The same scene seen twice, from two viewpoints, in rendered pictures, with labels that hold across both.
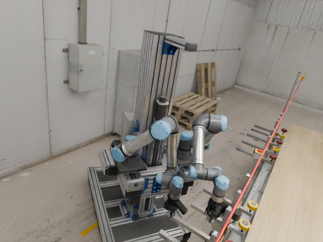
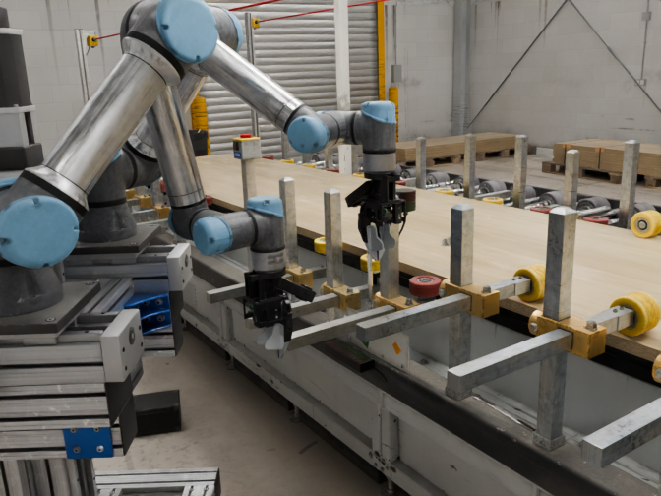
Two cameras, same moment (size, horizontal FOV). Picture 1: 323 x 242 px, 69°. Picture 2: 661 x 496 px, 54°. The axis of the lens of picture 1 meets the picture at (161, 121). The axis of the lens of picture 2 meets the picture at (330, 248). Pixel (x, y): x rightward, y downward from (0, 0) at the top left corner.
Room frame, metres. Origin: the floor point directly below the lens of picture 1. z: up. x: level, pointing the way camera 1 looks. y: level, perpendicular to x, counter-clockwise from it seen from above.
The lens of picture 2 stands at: (0.56, 0.93, 1.43)
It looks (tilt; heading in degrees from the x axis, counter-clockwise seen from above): 15 degrees down; 297
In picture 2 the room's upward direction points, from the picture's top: 2 degrees counter-clockwise
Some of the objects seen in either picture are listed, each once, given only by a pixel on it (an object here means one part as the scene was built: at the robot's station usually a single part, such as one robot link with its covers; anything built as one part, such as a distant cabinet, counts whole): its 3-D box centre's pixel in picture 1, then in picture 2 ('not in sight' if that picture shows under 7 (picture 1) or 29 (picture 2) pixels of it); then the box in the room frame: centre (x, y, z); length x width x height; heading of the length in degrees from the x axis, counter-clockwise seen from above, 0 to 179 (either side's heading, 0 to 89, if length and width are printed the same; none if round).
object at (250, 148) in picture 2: (258, 154); (246, 149); (1.80, -0.89, 1.18); 0.07 x 0.07 x 0.08; 61
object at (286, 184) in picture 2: (240, 197); (290, 252); (1.58, -0.76, 0.88); 0.04 x 0.04 x 0.48; 61
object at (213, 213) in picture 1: (214, 207); (382, 198); (1.12, -0.41, 1.15); 0.09 x 0.08 x 0.12; 150
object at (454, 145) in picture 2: not in sight; (450, 145); (3.48, -8.90, 0.23); 2.41 x 0.77 x 0.17; 59
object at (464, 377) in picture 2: not in sight; (555, 341); (0.70, -0.20, 0.95); 0.50 x 0.04 x 0.04; 61
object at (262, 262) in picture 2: (175, 194); (269, 259); (1.28, -0.18, 1.05); 0.08 x 0.08 x 0.05
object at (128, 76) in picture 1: (142, 95); not in sight; (4.06, 0.43, 0.78); 0.90 x 0.45 x 1.55; 147
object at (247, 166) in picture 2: (249, 178); (251, 222); (1.81, -0.89, 0.93); 0.05 x 0.05 x 0.45; 61
